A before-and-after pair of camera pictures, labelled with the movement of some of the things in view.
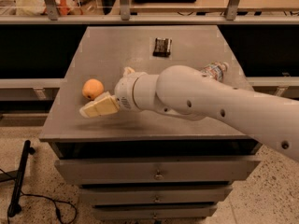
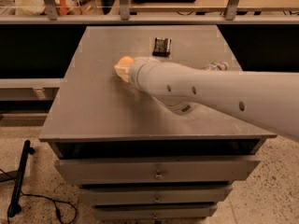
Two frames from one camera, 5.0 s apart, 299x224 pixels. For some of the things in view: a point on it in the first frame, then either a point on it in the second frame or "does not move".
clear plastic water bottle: [216, 70] does not move
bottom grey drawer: [155, 212] does not move
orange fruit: [92, 88] -> [126, 60]
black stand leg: [15, 209] does not move
